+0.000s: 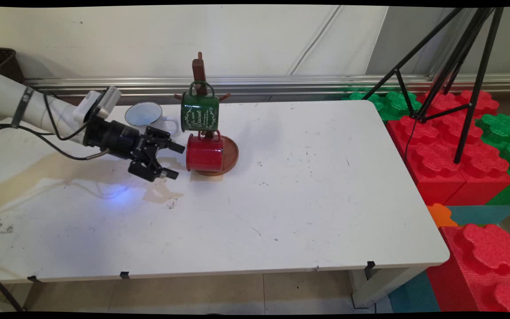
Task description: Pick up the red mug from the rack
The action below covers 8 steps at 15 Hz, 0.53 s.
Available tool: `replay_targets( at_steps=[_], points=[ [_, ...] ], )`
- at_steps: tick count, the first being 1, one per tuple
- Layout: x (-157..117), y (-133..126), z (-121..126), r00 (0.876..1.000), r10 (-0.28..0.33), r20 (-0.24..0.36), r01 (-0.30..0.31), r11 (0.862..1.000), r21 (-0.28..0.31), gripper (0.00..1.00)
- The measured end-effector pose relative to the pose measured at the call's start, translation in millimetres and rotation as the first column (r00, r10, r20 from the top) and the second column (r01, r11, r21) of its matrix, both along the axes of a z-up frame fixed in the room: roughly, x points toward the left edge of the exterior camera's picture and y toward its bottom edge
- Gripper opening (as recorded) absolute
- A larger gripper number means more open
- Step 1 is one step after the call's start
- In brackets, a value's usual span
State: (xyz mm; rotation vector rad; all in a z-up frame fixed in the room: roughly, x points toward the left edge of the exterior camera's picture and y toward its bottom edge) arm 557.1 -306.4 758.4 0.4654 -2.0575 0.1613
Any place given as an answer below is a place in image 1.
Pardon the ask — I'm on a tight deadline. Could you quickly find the black arm strap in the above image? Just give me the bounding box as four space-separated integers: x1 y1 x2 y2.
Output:
11 86 33 129

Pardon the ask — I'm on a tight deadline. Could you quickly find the black floor cable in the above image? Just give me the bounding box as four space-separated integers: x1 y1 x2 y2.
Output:
0 268 24 312

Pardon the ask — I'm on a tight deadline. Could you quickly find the thin black tripod cable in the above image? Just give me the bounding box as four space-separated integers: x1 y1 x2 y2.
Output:
404 116 418 162

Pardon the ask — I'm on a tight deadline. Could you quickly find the brown wooden mug tree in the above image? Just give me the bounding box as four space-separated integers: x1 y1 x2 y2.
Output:
174 52 240 177

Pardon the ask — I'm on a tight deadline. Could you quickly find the metal wall rail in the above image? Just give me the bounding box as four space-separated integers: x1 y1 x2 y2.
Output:
24 74 510 97

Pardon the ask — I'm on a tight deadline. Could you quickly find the orange foam piece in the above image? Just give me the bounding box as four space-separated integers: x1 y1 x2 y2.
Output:
427 203 458 229

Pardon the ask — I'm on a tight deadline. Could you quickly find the green enamel mug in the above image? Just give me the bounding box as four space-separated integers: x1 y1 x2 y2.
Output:
181 81 220 132

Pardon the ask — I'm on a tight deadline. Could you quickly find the brown wicker basket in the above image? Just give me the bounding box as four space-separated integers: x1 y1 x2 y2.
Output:
0 47 25 85

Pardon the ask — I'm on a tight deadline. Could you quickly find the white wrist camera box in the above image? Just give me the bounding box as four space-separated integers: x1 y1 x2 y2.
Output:
73 86 122 124

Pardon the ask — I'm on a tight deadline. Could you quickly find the black tripod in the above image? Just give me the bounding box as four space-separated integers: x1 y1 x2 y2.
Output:
361 7 505 164

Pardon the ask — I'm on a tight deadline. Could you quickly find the red enamel mug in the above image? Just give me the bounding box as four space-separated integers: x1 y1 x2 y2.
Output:
185 129 225 173

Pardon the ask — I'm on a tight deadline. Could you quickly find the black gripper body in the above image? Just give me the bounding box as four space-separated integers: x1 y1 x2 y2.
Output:
83 117 159 163

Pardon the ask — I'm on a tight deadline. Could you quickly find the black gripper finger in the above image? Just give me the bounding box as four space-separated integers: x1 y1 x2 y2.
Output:
127 155 179 183
145 127 186 155

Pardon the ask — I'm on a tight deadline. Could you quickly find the white wall conduit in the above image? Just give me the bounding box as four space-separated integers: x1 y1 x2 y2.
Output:
287 5 342 76

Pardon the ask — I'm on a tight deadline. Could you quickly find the teal foam mat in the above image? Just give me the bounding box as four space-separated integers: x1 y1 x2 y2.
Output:
448 205 510 226
388 270 440 313

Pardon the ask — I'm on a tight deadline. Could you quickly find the green foam block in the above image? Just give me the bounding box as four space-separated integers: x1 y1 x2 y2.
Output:
475 113 510 205
348 91 422 121

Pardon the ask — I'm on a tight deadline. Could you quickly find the white table leg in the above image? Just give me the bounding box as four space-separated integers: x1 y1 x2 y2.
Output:
350 265 428 308

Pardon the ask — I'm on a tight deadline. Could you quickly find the large red foam block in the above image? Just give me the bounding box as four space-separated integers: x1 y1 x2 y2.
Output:
386 89 510 206

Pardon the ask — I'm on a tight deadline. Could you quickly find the white enamel mug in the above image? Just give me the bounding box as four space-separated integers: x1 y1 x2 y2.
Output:
124 101 180 137

